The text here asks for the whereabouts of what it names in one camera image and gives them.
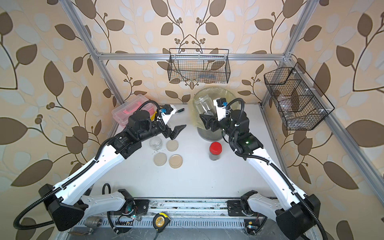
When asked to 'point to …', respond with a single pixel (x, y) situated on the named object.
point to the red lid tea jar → (215, 151)
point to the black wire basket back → (205, 65)
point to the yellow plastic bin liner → (222, 94)
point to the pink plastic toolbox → (122, 113)
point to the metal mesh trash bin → (217, 135)
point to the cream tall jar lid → (160, 159)
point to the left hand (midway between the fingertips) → (175, 115)
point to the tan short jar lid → (175, 161)
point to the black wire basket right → (301, 105)
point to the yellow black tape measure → (160, 221)
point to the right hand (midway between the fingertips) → (208, 111)
